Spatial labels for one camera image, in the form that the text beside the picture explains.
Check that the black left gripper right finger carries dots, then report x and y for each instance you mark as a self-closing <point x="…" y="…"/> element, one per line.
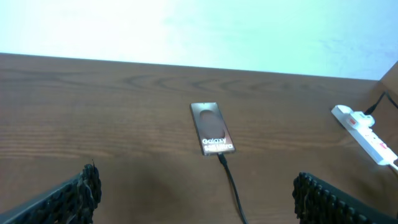
<point x="318" y="202"/>

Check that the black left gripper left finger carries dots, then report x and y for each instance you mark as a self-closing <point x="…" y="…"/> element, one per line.
<point x="73" y="201"/>

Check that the Galaxy S25 Ultra smartphone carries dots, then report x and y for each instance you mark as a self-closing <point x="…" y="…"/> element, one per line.
<point x="212" y="131"/>

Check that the white USB charger plug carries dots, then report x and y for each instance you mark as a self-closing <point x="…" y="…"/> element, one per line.
<point x="359" y="120"/>

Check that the white power strip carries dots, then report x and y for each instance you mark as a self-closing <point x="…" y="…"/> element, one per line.
<point x="375" y="147"/>

